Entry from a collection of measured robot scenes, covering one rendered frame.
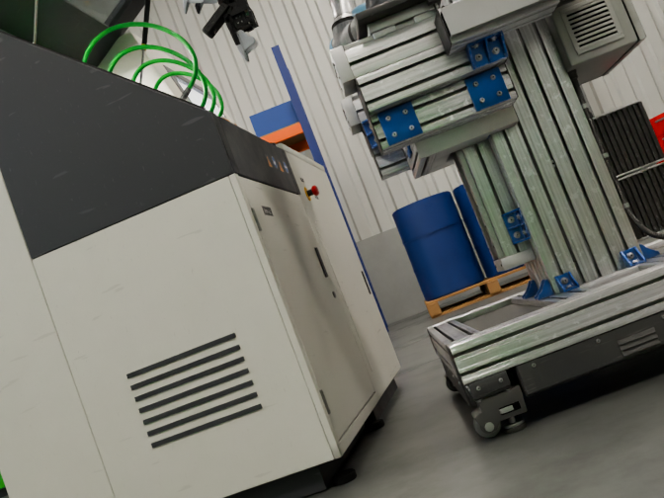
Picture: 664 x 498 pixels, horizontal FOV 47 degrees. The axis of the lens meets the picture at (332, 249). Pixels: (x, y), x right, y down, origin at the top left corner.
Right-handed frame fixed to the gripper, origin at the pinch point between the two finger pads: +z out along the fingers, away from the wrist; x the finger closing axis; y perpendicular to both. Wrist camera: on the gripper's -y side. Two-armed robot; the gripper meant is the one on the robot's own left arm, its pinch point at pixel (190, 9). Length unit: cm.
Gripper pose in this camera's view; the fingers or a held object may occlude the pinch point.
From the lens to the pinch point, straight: 220.4
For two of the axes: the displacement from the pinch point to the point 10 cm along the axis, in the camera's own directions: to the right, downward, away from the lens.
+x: 2.9, -2.7, 9.2
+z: -2.8, 8.9, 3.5
